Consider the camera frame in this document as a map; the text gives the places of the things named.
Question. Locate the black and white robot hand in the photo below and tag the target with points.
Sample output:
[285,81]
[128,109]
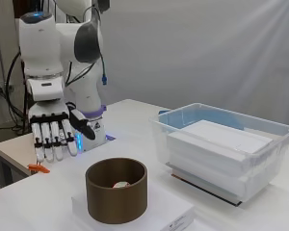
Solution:
[51,115]

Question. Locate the small red white packet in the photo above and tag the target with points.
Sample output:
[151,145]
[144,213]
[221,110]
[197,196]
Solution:
[120,184]

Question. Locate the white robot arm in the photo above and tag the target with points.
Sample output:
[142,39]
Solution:
[41,41]

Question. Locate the orange clamp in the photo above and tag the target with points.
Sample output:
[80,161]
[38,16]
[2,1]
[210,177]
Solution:
[38,168]

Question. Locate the brown round tub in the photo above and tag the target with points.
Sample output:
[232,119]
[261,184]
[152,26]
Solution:
[118,202]

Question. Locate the white flat box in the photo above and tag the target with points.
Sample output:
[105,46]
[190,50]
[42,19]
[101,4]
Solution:
[170,208]

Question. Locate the white hanging sheet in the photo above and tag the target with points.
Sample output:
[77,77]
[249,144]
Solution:
[199,48]

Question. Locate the clear plastic box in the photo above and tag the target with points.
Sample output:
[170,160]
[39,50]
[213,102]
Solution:
[281,150]

